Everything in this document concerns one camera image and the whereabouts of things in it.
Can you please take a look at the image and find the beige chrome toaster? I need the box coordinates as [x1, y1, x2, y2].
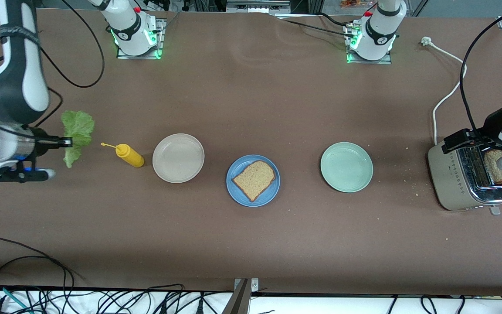
[427, 129, 502, 216]

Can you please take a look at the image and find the thin black looping cable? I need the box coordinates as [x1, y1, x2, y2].
[0, 238, 77, 301]

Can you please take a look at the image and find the mint green round plate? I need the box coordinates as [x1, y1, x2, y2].
[320, 142, 374, 193]

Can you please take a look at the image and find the beige round plate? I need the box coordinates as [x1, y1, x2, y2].
[152, 133, 205, 184]

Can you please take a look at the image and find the small metal bracket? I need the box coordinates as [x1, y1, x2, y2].
[234, 278, 259, 298]

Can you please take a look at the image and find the black base power cable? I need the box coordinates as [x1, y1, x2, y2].
[277, 12, 356, 38]

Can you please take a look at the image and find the teal cable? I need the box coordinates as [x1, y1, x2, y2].
[0, 283, 36, 314]

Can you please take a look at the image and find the white sheet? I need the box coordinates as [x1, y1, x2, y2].
[0, 288, 502, 314]

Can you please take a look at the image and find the yellow mustard squeeze bottle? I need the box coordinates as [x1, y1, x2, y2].
[101, 142, 145, 168]

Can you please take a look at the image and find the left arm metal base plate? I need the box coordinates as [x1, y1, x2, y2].
[345, 23, 393, 65]

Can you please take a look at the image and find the grey metal box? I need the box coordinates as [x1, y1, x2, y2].
[226, 0, 291, 13]

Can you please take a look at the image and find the blue round plate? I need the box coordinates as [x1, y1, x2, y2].
[226, 154, 281, 207]

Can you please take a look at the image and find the green lettuce leaf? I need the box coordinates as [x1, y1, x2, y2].
[61, 110, 95, 169]

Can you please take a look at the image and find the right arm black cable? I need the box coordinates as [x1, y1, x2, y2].
[37, 0, 105, 88]

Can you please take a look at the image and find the brown bread slice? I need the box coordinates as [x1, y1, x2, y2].
[232, 160, 276, 202]
[483, 148, 502, 184]

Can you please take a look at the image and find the dark metal pole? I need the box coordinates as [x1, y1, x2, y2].
[220, 279, 251, 314]

